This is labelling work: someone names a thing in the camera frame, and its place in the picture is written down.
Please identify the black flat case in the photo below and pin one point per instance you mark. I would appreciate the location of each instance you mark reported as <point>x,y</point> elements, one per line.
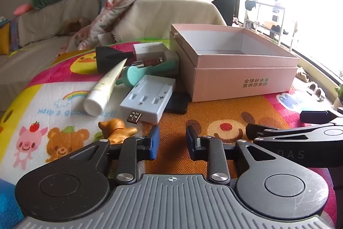
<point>176,104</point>

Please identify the dark red cylinder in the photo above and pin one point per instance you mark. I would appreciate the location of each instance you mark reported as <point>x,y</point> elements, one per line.
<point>150,60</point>

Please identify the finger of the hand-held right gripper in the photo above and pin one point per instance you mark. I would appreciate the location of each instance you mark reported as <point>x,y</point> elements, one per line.
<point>313,115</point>
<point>257,131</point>

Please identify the white usb hub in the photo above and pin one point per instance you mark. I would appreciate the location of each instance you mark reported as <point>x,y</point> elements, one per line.
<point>150,94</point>

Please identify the white squeeze tube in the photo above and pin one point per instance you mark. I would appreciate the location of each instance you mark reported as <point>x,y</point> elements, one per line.
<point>103,89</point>

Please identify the pink cardboard box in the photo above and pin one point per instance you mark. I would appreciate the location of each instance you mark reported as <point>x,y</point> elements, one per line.
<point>227,78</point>

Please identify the small potted plant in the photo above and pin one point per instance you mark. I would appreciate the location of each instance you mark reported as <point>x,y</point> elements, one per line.
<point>339,97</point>

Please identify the small white box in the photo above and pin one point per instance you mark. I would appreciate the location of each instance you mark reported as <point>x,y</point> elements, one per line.
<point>150,49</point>

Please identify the pink plush toy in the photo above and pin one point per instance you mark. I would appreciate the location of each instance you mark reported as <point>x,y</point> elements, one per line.
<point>22,9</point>

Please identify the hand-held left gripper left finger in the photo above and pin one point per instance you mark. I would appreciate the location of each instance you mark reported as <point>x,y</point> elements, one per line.
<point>154,143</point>

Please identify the beige covered sofa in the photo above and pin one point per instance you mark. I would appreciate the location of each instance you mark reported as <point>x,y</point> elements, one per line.
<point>40,19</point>

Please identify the metal balcony rack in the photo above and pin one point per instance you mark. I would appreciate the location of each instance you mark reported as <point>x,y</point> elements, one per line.
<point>268,22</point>

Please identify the golden animal figurine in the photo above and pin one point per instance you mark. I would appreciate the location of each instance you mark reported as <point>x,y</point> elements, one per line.
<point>115,128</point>

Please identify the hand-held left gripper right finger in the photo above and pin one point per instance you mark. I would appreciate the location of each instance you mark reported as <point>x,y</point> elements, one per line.
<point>190,143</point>

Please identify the white paper tag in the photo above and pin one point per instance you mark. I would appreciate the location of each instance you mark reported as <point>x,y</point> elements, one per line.
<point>105,40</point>

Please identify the yellow cushion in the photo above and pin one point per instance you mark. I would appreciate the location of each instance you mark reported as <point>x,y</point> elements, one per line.
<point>4,38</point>

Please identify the brown plush toy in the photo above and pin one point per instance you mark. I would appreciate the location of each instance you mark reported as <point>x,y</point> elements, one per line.
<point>76,25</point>

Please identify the black wedge-shaped case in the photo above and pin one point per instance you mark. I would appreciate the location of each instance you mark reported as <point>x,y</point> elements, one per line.
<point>107,57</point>

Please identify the colourful cartoon play mat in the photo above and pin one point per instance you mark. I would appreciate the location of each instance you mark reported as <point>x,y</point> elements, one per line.
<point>53,100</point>

